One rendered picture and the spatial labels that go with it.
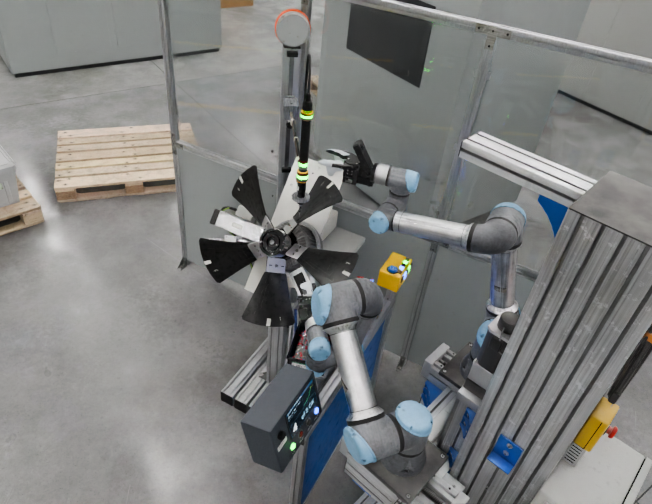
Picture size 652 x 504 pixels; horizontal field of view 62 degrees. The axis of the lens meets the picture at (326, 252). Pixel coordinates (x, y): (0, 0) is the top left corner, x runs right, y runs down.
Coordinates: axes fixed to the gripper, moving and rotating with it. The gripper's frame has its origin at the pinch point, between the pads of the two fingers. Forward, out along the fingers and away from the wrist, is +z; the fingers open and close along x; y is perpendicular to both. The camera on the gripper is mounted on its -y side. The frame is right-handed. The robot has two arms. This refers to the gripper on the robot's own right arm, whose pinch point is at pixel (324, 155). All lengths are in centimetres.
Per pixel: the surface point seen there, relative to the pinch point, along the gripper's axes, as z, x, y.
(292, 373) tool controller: -15, -66, 42
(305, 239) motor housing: 8, 12, 50
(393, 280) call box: -34, 14, 62
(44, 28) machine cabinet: 428, 331, 116
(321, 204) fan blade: 2.0, 10.2, 28.7
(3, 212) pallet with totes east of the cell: 260, 75, 152
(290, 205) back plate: 23, 31, 48
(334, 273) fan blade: -11.3, -7.4, 48.0
